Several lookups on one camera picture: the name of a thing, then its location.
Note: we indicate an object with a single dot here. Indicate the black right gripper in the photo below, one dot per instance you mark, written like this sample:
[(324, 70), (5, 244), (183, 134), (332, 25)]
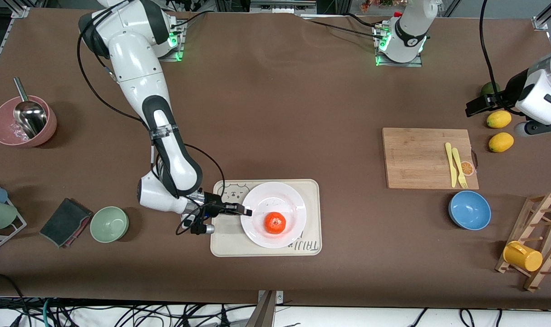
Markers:
[(215, 207)]

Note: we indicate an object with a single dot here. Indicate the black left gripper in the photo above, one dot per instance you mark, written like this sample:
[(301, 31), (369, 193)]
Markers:
[(513, 90)]

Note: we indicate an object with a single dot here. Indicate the white round plate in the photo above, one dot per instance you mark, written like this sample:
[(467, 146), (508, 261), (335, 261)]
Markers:
[(275, 197)]

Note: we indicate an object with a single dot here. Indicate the orange mandarin fruit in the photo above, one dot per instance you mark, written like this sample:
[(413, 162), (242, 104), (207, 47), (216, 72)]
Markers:
[(275, 223)]

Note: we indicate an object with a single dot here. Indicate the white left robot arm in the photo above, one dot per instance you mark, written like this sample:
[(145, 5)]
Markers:
[(543, 95)]

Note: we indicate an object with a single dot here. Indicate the green lime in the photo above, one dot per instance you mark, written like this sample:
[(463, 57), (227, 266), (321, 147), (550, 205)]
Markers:
[(489, 87)]

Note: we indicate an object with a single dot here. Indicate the yellow lemon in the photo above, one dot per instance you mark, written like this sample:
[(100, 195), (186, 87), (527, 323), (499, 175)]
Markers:
[(499, 119), (501, 142)]

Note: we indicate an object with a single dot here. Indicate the beige bear print tray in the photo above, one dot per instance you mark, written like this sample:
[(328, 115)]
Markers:
[(228, 247)]

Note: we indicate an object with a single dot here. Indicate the yellow plastic fork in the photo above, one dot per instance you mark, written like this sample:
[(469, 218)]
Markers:
[(458, 161)]

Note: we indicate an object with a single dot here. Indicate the yellow plastic knife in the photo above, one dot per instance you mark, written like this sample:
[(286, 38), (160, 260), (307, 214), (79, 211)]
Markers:
[(450, 159)]

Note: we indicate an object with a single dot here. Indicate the orange slice round tag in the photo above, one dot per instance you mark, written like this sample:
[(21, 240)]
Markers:
[(467, 169)]

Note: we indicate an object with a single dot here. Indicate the wooden cutting board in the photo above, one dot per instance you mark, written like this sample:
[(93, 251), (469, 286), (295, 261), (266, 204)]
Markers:
[(411, 159)]

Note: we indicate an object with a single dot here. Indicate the blue bowl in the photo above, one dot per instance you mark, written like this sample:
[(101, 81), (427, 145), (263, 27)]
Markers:
[(469, 211)]

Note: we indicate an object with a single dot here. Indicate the pale green bowl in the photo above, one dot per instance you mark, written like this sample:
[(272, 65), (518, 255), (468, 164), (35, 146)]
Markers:
[(109, 225)]

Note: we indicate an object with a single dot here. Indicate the wooden mug rack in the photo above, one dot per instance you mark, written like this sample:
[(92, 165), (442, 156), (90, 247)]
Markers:
[(525, 227)]

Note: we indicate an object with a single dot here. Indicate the brown table cover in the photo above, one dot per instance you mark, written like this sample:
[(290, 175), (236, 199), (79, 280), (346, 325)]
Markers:
[(348, 91)]

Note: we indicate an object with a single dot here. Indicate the orange red artificial flowers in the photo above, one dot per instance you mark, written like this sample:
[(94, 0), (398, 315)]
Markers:
[(377, 3)]

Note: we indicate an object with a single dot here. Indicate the pink folded cloth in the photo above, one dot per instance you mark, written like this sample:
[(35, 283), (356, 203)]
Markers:
[(81, 228)]

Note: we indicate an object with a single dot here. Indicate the yellow mug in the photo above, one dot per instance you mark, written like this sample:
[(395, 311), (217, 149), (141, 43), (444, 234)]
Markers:
[(523, 257)]

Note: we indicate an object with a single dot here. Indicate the dark grey folded cloth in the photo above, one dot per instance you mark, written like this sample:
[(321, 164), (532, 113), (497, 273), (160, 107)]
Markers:
[(63, 220)]

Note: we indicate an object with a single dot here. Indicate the metal scoop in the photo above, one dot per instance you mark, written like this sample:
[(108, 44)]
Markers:
[(30, 118)]

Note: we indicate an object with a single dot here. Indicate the pink bowl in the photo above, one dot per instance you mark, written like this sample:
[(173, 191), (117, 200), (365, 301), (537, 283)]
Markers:
[(3, 125)]

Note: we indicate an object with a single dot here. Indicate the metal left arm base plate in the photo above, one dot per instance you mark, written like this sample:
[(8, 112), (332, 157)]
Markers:
[(416, 64)]

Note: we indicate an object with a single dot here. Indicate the aluminium profile with bracket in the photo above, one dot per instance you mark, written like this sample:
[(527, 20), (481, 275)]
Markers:
[(541, 22)]

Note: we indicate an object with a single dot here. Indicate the metal table edge bracket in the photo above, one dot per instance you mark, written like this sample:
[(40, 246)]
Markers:
[(266, 313)]

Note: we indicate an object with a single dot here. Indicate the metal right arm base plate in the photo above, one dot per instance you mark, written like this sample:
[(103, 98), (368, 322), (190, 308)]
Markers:
[(178, 56)]

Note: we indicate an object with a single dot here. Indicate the black metal frame equipment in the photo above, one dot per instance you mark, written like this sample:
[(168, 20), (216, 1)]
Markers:
[(282, 5)]

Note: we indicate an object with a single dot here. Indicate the long aluminium table rail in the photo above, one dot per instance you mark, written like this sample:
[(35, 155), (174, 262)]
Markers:
[(3, 43)]

